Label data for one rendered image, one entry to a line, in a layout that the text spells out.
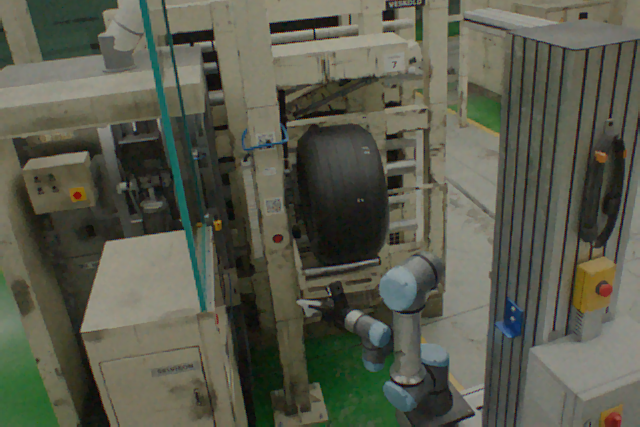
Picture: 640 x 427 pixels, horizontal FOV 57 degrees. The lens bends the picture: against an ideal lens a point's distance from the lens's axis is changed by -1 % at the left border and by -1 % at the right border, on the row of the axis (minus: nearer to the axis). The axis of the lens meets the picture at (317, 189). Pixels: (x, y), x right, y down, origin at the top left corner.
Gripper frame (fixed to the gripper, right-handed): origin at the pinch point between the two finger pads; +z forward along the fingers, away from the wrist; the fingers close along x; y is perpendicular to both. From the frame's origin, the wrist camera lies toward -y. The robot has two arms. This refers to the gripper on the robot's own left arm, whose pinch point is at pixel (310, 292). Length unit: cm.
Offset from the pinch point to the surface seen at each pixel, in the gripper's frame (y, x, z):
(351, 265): 9.7, 41.3, 16.3
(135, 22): -91, -13, 88
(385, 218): -18.1, 41.0, -0.9
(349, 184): -32.9, 29.4, 8.9
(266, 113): -59, 13, 39
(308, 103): -54, 55, 58
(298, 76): -69, 41, 50
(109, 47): -81, -22, 95
